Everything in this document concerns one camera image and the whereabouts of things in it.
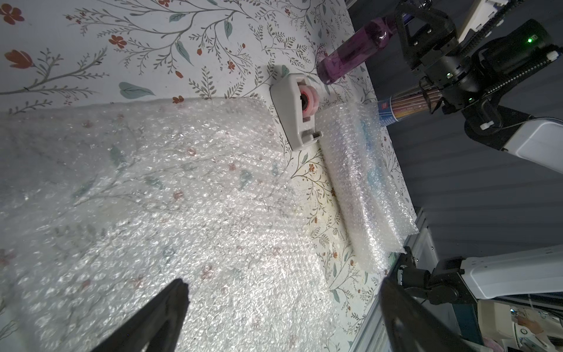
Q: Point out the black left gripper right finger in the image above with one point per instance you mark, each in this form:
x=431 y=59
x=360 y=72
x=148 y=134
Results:
x=410 y=327

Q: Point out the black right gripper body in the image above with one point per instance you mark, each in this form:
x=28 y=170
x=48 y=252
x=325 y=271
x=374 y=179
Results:
x=429 y=44

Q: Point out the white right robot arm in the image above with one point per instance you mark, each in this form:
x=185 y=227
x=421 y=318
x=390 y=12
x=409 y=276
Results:
x=504 y=63

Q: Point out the clear tape dispenser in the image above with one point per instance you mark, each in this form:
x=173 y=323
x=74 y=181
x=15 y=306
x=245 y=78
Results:
x=296 y=102

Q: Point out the purple bottle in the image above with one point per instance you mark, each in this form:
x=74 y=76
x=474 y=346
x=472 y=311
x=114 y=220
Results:
x=366 y=42
x=349 y=172

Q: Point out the clear bubble wrap sheet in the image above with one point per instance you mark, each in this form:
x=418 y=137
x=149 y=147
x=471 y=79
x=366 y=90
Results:
x=103 y=206
x=397 y=221

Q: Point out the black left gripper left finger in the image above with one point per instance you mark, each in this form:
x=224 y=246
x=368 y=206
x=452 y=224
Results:
x=155 y=327

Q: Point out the blue-lidded pencil tube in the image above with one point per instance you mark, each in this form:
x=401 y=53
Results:
x=408 y=103

